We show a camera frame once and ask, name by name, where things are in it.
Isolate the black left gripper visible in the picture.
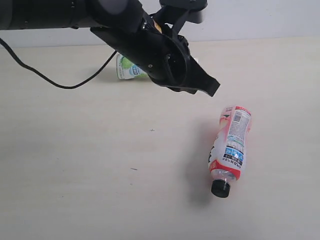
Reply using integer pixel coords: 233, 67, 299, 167
90, 27, 220, 97

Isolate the green label clear bottle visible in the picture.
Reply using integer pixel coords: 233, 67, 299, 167
116, 53, 149, 80

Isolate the pink peach label bottle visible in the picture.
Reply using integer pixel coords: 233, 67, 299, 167
208, 105, 252, 198

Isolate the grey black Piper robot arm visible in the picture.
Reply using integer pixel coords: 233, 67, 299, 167
0, 0, 220, 96

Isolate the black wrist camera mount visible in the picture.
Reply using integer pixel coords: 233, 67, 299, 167
150, 0, 208, 39

